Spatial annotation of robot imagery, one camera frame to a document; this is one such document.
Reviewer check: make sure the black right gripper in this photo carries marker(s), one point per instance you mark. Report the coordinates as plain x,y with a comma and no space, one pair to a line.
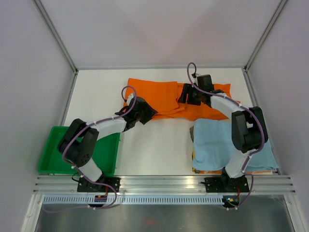
188,88

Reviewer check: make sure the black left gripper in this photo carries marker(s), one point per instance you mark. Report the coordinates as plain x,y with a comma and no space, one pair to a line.
149,113

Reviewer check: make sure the orange trousers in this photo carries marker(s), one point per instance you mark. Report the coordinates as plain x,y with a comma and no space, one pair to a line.
163,97

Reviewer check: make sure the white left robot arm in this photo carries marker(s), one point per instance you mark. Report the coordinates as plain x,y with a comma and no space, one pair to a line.
78,143

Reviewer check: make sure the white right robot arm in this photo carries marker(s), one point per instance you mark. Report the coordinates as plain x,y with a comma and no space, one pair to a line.
248,130

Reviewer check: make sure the light blue folded trousers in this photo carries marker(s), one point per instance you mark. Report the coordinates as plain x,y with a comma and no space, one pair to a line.
213,148

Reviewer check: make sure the green plastic tray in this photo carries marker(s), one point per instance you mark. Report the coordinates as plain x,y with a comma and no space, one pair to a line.
105,154

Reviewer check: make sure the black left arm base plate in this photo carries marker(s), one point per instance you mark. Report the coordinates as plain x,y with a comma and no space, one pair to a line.
85,186

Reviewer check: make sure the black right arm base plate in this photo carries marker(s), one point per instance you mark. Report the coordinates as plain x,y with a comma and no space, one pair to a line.
230,185

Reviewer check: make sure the perforated white cable duct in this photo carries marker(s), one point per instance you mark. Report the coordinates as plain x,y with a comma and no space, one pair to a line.
134,199

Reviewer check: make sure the aluminium front rail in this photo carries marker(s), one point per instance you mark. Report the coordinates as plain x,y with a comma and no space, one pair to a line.
169,185

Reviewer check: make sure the right aluminium frame post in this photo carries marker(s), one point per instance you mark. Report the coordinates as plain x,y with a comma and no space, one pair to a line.
270,25

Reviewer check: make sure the aluminium frame post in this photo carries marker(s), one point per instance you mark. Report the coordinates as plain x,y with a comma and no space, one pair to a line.
51,27
270,25

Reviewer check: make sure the left aluminium frame post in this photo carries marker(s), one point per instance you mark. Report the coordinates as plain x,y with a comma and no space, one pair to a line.
51,27

